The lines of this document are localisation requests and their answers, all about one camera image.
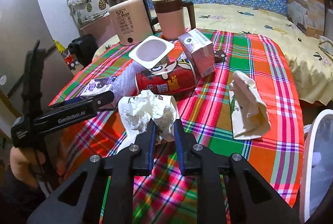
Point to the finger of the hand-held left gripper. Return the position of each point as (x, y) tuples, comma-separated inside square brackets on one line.
[(74, 101), (102, 99)]

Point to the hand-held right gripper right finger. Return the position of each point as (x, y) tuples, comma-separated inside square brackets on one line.
[(179, 140)]

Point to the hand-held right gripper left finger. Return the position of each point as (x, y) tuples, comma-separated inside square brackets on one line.
[(152, 137)]

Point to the purple and white carton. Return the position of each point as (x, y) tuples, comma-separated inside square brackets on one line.
[(100, 85)]

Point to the white paper cup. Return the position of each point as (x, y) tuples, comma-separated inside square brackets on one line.
[(145, 109)]

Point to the white foam net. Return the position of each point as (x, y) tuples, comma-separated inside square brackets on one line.
[(124, 81)]

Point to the red snack can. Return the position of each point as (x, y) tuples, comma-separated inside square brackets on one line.
[(169, 81)]

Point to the white yogurt cup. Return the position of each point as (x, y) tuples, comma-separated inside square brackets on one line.
[(152, 51)]

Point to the white paper bag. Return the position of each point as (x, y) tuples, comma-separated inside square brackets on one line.
[(247, 109)]

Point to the pink milk carton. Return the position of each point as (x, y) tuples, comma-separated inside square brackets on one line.
[(200, 57)]

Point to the white trash bin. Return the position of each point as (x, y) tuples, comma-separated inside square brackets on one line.
[(308, 161)]

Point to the person's left forearm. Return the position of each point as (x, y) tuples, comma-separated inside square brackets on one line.
[(15, 200)]

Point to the person's left hand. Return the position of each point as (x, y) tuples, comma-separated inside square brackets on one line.
[(23, 166)]

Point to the black appliance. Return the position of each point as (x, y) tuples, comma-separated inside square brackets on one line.
[(83, 49)]

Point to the yellow packet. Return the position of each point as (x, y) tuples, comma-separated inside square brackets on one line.
[(59, 46)]

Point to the small brown packet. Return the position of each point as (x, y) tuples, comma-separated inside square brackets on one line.
[(220, 55)]

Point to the pineapple print cloth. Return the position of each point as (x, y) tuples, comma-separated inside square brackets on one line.
[(88, 5)]

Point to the grey refrigerator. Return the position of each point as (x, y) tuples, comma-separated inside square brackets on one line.
[(26, 18)]

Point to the pink mug with brown lid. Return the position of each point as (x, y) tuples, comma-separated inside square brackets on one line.
[(171, 21)]

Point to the plaid tablecloth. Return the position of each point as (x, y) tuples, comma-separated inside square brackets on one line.
[(260, 62)]

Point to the yellow printed bedsheet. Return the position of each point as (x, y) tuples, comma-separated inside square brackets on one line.
[(247, 21)]

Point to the grey bin liner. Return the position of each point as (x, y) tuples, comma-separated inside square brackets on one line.
[(322, 148)]

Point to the brown paper shopping bag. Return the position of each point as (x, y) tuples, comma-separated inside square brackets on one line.
[(299, 5)]

